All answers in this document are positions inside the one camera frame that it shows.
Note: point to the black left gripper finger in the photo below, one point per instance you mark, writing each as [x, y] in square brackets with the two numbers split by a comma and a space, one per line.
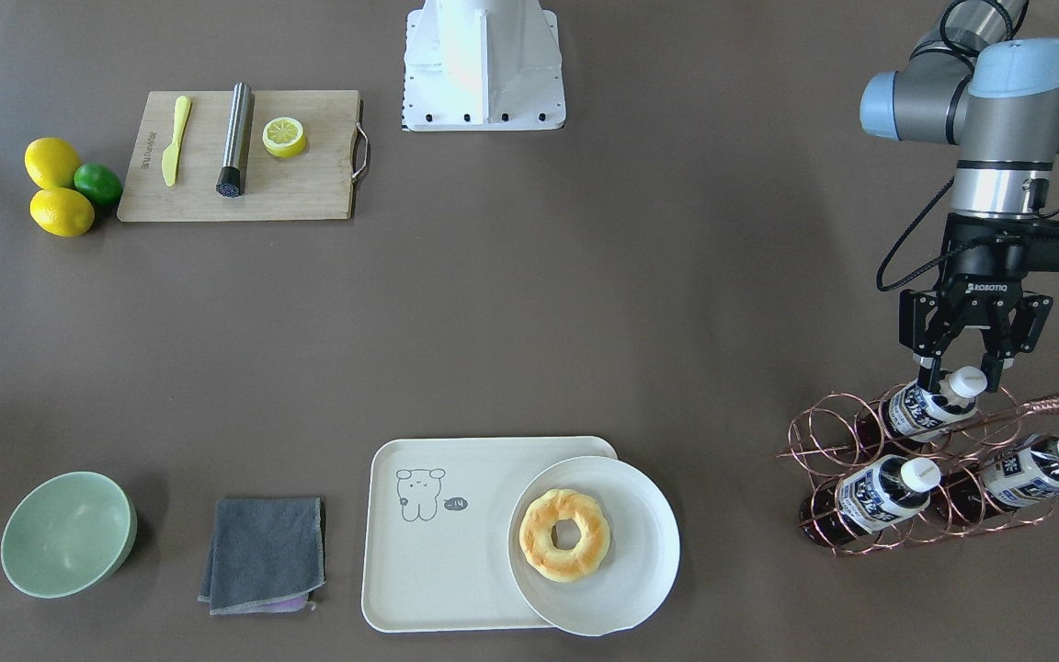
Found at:
[929, 375]
[993, 367]

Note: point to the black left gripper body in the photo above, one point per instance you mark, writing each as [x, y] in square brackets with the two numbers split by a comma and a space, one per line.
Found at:
[982, 276]

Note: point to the tea bottle white cap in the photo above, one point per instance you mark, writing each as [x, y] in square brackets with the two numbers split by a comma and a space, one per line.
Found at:
[914, 414]

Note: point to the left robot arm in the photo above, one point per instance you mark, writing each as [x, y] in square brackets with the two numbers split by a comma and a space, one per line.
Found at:
[971, 83]

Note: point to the tea bottle in rack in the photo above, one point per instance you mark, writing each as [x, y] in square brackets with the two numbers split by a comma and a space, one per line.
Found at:
[886, 492]
[1022, 478]

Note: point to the cream rectangular tray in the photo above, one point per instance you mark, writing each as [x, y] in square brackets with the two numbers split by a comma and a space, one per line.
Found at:
[438, 513]

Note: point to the white round plate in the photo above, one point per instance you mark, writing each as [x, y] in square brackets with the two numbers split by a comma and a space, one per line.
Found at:
[643, 558]

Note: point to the glazed donut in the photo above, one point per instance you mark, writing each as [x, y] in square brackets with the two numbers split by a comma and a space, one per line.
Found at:
[564, 535]

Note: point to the grey folded cloth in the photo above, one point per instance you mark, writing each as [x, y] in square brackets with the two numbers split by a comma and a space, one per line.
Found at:
[266, 555]

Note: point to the half lemon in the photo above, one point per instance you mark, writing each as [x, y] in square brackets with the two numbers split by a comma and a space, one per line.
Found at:
[284, 137]

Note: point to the wooden cutting board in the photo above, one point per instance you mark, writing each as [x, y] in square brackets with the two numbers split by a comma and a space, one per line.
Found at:
[317, 185]

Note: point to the yellow plastic knife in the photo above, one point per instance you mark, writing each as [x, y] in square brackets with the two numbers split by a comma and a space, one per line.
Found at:
[171, 153]

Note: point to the green lime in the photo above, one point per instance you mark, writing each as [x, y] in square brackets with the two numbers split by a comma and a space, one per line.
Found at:
[98, 183]

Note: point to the green bowl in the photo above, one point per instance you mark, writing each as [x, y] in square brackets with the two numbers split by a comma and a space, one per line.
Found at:
[67, 535]

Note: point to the yellow lemon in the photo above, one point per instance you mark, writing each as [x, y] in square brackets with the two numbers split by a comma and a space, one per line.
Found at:
[62, 211]
[51, 162]

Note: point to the copper wire bottle rack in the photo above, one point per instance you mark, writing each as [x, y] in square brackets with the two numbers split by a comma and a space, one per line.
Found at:
[823, 440]

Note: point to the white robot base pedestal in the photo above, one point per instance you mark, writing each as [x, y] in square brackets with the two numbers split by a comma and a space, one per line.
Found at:
[483, 66]

